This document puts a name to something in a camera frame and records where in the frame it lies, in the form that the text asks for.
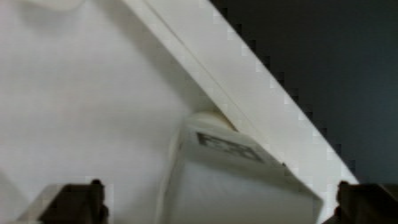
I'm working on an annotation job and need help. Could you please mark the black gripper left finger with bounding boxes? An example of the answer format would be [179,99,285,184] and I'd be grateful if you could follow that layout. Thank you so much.
[15,179,111,224]

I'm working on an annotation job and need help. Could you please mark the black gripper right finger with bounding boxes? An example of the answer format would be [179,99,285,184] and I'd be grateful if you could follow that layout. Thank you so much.
[321,181,398,224]

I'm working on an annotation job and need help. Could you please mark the white table leg with tag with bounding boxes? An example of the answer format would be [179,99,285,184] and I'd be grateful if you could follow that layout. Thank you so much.
[154,112,323,224]

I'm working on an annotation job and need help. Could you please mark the white square tabletop part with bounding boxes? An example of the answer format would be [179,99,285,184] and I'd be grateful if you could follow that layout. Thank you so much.
[0,0,355,224]

